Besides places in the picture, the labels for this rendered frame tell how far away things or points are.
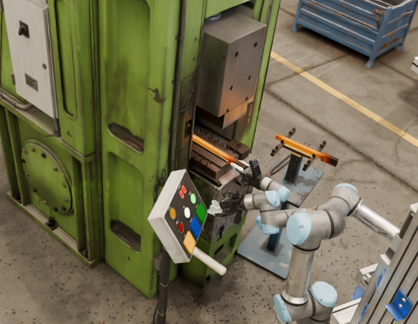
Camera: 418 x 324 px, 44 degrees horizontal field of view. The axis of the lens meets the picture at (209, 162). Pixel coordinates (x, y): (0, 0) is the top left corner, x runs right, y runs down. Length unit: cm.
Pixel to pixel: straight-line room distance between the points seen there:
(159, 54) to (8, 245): 200
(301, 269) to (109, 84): 130
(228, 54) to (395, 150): 302
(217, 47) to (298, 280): 107
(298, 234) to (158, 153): 91
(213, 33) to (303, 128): 276
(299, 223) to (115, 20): 126
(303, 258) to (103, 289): 174
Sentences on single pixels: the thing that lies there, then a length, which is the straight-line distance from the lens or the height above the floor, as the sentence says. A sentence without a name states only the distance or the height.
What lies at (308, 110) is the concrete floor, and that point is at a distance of 532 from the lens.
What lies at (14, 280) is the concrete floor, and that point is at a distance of 361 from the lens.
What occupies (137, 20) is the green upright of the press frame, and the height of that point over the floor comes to 179.
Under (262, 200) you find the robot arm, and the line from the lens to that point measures 235.
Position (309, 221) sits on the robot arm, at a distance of 197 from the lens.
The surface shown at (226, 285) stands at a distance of 354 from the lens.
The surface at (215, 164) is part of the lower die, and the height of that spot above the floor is 98.
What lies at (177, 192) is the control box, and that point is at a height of 119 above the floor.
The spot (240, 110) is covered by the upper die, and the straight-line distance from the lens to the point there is 270.
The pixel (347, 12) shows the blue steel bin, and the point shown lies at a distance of 645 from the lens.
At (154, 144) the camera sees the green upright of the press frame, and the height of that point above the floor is 124.
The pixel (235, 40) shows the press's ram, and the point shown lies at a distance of 238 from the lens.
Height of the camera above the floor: 281
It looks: 39 degrees down
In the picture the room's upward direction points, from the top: 8 degrees clockwise
